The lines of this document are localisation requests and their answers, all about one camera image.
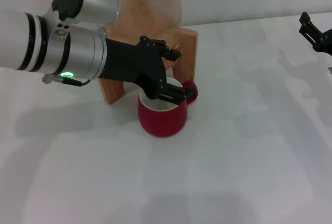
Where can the wooden dispenser stand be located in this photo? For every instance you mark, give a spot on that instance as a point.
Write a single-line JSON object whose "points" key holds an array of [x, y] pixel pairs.
{"points": [[188, 53]]}

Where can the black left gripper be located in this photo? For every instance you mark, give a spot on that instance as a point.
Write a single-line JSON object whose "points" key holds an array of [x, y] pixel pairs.
{"points": [[129, 63]]}

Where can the red cup white inside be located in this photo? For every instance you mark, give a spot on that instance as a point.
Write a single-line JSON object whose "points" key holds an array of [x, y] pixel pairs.
{"points": [[160, 123]]}

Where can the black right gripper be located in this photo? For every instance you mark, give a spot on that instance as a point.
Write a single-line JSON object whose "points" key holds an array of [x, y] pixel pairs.
{"points": [[325, 42]]}

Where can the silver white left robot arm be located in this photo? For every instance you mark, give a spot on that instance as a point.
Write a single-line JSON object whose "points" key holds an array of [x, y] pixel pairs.
{"points": [[52, 47]]}

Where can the clear glass dispenser jar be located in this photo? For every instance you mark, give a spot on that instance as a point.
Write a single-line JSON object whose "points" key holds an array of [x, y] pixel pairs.
{"points": [[155, 6]]}

